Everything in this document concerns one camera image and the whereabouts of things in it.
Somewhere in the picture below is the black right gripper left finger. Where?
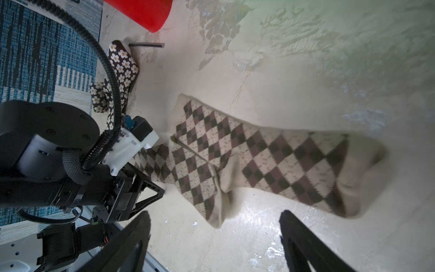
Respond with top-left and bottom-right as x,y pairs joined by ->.
79,211 -> 151,272

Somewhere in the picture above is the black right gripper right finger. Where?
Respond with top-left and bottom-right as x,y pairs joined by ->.
279,210 -> 354,272

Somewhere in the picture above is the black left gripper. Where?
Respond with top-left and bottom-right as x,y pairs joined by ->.
92,163 -> 165,223

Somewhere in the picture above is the brown argyle sock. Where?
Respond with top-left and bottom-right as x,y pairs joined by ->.
169,94 -> 388,218
130,141 -> 230,229

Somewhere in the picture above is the brown daisy pattern sock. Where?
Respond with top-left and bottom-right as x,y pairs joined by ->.
108,40 -> 139,116

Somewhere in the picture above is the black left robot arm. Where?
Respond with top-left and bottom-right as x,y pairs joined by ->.
1,1 -> 164,225

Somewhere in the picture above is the black pen on table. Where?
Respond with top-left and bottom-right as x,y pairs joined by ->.
129,43 -> 165,48

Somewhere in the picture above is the red ribbed plastic cup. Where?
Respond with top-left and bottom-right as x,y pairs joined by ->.
105,0 -> 173,33

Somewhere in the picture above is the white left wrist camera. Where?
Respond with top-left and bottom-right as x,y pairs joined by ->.
103,115 -> 159,177

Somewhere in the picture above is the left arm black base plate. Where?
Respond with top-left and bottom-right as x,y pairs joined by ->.
36,223 -> 108,272

